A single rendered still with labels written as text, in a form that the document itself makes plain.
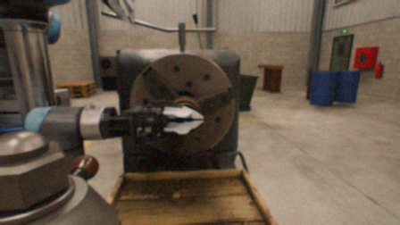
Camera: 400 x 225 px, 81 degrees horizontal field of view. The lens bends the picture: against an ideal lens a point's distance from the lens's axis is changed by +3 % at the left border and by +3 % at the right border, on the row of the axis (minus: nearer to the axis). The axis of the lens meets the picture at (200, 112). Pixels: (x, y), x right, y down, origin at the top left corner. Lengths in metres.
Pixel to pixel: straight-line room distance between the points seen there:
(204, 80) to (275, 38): 10.92
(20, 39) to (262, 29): 11.00
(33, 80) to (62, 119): 0.14
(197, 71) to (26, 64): 0.41
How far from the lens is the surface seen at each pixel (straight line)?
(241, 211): 0.57
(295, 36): 11.97
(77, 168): 0.19
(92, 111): 0.53
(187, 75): 0.68
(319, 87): 6.97
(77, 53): 11.38
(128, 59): 0.86
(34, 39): 0.66
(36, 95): 0.66
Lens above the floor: 1.22
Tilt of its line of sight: 13 degrees down
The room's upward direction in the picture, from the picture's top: straight up
